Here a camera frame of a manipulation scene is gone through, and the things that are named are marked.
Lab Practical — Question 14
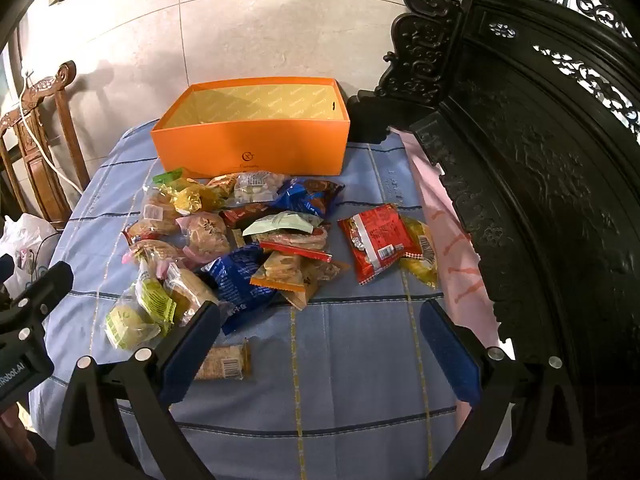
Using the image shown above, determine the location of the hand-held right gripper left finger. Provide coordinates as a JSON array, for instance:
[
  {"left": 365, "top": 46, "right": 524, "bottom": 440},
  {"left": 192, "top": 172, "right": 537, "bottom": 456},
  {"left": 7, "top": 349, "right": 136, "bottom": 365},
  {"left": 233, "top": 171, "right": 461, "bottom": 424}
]
[{"left": 54, "top": 300, "right": 223, "bottom": 480}]

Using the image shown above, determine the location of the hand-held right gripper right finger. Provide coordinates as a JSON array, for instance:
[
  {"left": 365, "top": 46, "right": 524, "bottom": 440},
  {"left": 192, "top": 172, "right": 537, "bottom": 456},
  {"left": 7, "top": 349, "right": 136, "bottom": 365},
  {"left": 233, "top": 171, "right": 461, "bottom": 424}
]
[{"left": 419, "top": 299, "right": 588, "bottom": 480}]

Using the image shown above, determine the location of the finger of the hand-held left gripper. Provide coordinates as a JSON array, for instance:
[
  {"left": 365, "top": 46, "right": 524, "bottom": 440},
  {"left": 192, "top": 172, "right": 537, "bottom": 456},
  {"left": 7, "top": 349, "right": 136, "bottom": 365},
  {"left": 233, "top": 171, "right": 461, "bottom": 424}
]
[{"left": 10, "top": 261, "right": 75, "bottom": 319}]

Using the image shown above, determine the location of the large blue snack packet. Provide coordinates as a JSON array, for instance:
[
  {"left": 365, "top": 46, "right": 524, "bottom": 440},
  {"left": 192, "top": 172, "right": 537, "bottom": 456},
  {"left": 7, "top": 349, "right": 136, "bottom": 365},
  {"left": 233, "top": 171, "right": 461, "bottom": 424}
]
[{"left": 197, "top": 245, "right": 281, "bottom": 336}]

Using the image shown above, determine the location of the pink pastry packet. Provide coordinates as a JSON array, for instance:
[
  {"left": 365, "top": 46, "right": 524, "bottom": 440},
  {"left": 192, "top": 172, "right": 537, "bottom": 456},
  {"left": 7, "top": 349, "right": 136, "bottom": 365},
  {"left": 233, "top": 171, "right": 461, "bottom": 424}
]
[{"left": 121, "top": 239, "right": 188, "bottom": 278}]

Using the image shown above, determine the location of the yellow snack packet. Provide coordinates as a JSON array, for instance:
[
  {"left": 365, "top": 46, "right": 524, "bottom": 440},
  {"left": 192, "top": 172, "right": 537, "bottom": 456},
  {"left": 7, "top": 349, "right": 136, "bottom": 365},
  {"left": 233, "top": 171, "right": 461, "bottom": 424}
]
[{"left": 399, "top": 215, "right": 440, "bottom": 290}]

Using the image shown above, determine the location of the chocolate wafer bar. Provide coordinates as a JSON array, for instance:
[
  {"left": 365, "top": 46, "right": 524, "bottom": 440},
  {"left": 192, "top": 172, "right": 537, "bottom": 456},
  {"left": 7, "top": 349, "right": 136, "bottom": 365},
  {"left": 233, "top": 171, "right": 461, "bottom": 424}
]
[{"left": 220, "top": 202, "right": 281, "bottom": 228}]

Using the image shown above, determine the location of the orange cardboard box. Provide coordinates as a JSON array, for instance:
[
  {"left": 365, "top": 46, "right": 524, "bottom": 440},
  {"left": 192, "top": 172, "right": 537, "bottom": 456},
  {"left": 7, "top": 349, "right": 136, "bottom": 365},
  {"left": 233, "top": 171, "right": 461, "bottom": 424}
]
[{"left": 151, "top": 76, "right": 351, "bottom": 180}]

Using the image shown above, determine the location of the grain bar packet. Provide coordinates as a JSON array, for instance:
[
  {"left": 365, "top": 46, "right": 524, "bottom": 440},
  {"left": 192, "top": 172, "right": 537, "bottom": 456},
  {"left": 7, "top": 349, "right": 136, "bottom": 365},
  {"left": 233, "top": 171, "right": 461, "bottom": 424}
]
[{"left": 192, "top": 339, "right": 253, "bottom": 382}]

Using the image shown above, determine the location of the white plastic bag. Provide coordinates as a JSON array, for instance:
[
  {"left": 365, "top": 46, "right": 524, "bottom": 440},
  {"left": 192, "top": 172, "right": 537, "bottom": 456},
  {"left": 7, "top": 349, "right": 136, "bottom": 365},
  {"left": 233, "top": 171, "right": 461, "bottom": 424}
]
[{"left": 0, "top": 213, "right": 61, "bottom": 286}]

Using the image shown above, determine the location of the clear bread packet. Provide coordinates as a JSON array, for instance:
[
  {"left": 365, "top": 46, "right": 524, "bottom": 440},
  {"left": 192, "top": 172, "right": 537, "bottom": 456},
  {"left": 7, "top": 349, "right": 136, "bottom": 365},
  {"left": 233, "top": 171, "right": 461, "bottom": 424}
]
[{"left": 164, "top": 262, "right": 221, "bottom": 328}]

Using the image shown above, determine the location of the green mung cake packet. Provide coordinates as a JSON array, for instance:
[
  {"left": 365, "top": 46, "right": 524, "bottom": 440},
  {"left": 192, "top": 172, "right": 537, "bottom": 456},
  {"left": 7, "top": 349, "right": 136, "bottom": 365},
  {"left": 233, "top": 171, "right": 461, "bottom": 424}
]
[
  {"left": 104, "top": 292, "right": 168, "bottom": 352},
  {"left": 134, "top": 260, "right": 177, "bottom": 328}
]

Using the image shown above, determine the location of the red-edged pastry packet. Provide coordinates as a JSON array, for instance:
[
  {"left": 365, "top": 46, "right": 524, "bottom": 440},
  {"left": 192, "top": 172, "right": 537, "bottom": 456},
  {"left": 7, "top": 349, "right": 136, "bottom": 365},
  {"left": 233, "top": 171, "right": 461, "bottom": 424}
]
[{"left": 122, "top": 219, "right": 178, "bottom": 242}]

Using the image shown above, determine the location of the pink-edged biscuit packet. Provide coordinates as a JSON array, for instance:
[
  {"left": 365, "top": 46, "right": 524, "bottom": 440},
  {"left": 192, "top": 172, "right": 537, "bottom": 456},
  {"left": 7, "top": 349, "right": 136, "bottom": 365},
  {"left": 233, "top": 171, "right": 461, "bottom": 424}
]
[{"left": 176, "top": 211, "right": 236, "bottom": 265}]

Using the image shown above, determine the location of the orange clear snack packet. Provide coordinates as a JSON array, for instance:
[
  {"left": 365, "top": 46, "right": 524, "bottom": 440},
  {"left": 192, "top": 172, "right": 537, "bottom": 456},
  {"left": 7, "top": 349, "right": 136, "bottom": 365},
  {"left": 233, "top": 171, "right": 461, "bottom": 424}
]
[{"left": 249, "top": 250, "right": 308, "bottom": 293}]

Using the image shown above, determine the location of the brown wooden chair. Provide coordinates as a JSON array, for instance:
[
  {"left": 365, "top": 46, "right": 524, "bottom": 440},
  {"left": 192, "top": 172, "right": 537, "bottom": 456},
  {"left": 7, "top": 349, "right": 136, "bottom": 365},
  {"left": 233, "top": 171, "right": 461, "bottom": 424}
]
[{"left": 0, "top": 60, "right": 91, "bottom": 233}]

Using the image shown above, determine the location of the clear round pastry packet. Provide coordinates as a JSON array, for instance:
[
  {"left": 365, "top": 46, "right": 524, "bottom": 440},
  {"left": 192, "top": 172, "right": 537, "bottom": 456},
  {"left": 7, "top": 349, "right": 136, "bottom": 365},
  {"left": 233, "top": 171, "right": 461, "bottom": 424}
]
[{"left": 141, "top": 187, "right": 183, "bottom": 223}]

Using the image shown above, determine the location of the red snack packet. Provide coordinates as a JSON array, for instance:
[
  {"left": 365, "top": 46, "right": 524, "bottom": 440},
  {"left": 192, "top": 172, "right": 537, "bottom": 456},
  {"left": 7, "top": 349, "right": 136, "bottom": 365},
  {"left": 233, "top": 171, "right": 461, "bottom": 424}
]
[{"left": 337, "top": 204, "right": 418, "bottom": 285}]

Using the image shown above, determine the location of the brown paper snack packet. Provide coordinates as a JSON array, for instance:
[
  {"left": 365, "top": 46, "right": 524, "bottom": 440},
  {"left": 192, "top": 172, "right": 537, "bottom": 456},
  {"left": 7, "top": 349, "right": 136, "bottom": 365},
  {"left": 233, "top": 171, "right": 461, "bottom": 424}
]
[{"left": 287, "top": 259, "right": 352, "bottom": 311}]

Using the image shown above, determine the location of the gold foil snack packet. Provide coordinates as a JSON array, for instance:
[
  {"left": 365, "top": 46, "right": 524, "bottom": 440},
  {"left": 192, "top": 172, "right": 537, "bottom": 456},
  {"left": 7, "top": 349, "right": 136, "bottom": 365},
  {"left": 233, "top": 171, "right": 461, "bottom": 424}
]
[{"left": 160, "top": 182, "right": 221, "bottom": 216}]

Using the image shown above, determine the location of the clear packet with red strip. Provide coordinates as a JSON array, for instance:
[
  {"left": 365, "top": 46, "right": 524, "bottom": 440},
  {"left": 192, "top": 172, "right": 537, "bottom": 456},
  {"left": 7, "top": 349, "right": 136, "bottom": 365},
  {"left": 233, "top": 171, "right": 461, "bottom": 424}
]
[{"left": 259, "top": 225, "right": 333, "bottom": 263}]

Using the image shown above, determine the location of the pale green snack packet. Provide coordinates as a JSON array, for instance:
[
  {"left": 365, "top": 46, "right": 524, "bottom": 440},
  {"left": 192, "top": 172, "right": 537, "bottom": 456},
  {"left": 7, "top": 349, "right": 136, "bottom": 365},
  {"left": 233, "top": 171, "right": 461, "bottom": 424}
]
[{"left": 242, "top": 211, "right": 323, "bottom": 237}]

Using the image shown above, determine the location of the clear white candy packet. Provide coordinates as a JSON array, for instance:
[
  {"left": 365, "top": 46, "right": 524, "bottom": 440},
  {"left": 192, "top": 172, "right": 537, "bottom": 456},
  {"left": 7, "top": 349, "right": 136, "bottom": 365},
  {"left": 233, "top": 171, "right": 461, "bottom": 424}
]
[{"left": 225, "top": 171, "right": 291, "bottom": 207}]

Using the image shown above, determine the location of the blue cookie packet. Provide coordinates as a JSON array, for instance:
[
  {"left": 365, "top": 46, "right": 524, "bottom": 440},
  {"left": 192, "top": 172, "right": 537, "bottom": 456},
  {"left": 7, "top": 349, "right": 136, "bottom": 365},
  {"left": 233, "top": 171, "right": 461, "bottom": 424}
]
[{"left": 272, "top": 177, "right": 347, "bottom": 221}]

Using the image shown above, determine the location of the dark carved wooden furniture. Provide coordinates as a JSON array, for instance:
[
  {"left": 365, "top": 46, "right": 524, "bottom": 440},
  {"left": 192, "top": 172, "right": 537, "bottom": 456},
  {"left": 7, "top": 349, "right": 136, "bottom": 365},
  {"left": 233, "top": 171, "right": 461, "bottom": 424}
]
[{"left": 345, "top": 0, "right": 640, "bottom": 480}]

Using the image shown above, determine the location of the white cable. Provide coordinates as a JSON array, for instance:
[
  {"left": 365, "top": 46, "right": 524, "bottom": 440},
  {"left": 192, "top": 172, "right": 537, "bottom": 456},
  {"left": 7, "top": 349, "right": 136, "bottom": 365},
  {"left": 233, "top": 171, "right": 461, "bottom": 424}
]
[{"left": 20, "top": 67, "right": 83, "bottom": 193}]

